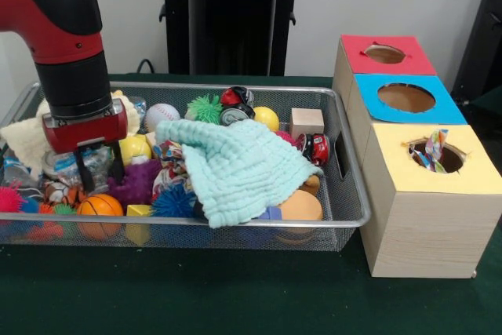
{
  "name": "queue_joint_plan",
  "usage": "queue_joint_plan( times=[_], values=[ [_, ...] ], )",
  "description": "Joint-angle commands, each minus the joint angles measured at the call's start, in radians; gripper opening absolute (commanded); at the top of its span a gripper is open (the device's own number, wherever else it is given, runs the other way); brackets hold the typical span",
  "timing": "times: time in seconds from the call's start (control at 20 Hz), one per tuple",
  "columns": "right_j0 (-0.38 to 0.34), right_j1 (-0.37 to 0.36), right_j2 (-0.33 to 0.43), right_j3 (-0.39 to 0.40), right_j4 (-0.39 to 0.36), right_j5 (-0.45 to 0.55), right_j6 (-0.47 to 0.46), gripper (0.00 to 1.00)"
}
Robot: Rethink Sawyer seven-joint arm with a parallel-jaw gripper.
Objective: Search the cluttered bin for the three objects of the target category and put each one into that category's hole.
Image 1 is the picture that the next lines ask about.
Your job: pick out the shallow clear mesh bin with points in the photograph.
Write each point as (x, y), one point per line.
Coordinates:
(347, 194)

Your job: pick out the white toy baseball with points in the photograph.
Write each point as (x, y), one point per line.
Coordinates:
(161, 115)

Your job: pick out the orange toy basketball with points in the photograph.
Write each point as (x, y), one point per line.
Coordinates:
(100, 208)

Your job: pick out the green spiky ball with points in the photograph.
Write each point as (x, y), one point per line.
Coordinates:
(205, 109)

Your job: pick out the yellow ball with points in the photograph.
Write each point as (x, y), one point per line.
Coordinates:
(137, 149)
(267, 119)

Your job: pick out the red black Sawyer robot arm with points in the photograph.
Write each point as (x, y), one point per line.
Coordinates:
(63, 37)

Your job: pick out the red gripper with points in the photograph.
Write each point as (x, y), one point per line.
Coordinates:
(85, 131)

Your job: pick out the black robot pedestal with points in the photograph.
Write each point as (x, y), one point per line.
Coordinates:
(227, 21)

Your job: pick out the clear plastic packet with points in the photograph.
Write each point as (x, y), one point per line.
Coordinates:
(102, 164)

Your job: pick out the pink spiky ball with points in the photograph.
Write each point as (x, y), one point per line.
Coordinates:
(9, 198)

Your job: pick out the small wooden cube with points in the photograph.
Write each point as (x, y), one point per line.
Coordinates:
(306, 123)

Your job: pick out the black chair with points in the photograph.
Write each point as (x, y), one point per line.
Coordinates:
(482, 37)

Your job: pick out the colourful polka dot cloth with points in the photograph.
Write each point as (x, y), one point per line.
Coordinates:
(434, 151)

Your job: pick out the cream yellow cloth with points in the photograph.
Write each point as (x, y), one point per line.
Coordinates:
(22, 139)

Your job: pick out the peach orange ball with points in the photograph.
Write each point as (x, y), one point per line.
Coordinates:
(300, 206)

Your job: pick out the mint green cloth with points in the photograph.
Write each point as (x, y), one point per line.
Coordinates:
(235, 166)

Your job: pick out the wooden box with three holes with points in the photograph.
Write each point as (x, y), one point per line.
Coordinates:
(423, 225)

